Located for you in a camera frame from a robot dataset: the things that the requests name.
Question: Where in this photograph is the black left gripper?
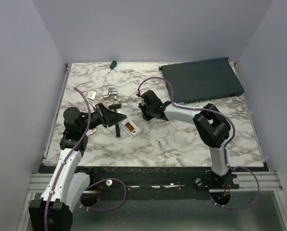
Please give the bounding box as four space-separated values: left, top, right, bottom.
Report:
79 103 127 133

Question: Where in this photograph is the white remote control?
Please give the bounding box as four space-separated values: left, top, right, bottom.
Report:
118 118 140 139

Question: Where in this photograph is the orange battery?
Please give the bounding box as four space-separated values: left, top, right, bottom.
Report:
125 122 135 132

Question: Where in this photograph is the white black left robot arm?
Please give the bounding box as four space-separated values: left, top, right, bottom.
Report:
29 103 127 231

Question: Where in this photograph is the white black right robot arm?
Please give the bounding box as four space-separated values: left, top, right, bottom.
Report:
138 90 231 189

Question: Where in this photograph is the black cable connector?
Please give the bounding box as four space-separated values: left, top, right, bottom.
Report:
108 103 122 138

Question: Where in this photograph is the silver metal bracket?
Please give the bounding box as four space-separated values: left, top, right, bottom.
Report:
103 88 118 102

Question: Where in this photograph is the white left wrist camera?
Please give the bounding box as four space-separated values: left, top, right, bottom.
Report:
82 90 97 107

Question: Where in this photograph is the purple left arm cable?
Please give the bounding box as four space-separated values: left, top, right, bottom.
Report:
44 87 127 231

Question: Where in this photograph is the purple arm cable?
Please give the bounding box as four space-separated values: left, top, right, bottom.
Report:
137 77 261 209
44 87 127 231

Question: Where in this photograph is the dark flat network switch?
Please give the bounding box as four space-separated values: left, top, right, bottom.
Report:
159 57 245 103

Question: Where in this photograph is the green handled screwdriver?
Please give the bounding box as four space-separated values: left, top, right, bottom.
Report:
108 60 117 73

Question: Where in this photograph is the aluminium left side rail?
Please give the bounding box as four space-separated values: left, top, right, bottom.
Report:
41 63 72 165

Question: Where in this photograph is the aluminium rail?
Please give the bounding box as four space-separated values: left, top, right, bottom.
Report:
27 172 283 193
41 63 72 165

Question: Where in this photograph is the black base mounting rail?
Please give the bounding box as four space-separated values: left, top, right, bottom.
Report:
75 167 239 201

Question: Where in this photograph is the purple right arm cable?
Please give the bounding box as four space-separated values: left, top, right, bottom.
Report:
137 77 261 209

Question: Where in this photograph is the aluminium front rail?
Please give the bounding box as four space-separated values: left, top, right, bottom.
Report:
27 172 283 193

